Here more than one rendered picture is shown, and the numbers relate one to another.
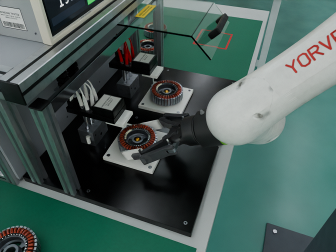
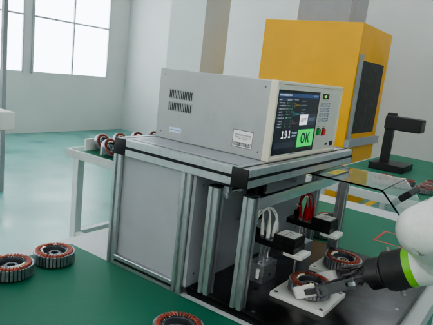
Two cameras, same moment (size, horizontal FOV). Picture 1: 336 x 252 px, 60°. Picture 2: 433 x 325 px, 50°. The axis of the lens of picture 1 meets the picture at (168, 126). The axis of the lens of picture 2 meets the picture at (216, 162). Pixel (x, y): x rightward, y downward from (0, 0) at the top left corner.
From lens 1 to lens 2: 0.61 m
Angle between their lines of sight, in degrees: 35
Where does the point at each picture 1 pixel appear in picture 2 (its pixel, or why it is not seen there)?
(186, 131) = (370, 267)
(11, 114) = (219, 206)
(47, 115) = (255, 206)
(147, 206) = not seen: outside the picture
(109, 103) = (291, 235)
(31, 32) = (253, 151)
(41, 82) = (259, 179)
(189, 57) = (369, 249)
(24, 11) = (256, 134)
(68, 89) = (269, 198)
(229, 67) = not seen: hidden behind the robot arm
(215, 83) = not seen: hidden behind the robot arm
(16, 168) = (187, 273)
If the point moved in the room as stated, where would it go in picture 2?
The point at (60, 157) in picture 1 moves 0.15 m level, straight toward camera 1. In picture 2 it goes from (247, 253) to (269, 283)
